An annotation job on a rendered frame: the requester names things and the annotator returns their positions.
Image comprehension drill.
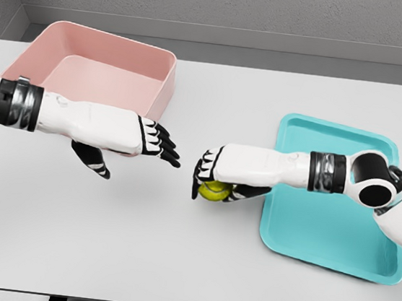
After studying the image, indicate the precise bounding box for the yellow-green tennis ball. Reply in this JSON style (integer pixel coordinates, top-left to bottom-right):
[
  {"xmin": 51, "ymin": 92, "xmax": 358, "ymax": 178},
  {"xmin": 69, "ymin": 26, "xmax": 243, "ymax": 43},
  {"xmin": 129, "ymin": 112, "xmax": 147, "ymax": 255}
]
[{"xmin": 197, "ymin": 179, "xmax": 235, "ymax": 204}]

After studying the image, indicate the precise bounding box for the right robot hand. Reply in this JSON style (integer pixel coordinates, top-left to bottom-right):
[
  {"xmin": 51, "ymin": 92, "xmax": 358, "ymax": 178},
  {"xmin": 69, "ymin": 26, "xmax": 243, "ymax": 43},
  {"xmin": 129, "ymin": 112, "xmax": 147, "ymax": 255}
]
[{"xmin": 190, "ymin": 139, "xmax": 278, "ymax": 209}]

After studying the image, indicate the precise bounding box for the pink basket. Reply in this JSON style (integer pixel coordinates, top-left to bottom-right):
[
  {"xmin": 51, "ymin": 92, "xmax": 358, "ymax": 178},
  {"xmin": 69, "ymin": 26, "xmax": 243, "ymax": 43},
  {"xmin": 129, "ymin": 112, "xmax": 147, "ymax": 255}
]
[{"xmin": 0, "ymin": 14, "xmax": 182, "ymax": 162}]

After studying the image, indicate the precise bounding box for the blue tray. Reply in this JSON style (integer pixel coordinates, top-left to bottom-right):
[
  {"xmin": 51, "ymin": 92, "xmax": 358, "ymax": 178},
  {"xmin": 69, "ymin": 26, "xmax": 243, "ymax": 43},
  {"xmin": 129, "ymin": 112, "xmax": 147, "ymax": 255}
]
[{"xmin": 254, "ymin": 110, "xmax": 402, "ymax": 287}]

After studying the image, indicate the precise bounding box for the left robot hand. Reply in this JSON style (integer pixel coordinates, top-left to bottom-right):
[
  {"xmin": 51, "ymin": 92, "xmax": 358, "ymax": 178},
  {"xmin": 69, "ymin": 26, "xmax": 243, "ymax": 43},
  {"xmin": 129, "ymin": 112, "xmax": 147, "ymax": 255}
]
[{"xmin": 67, "ymin": 102, "xmax": 188, "ymax": 188}]

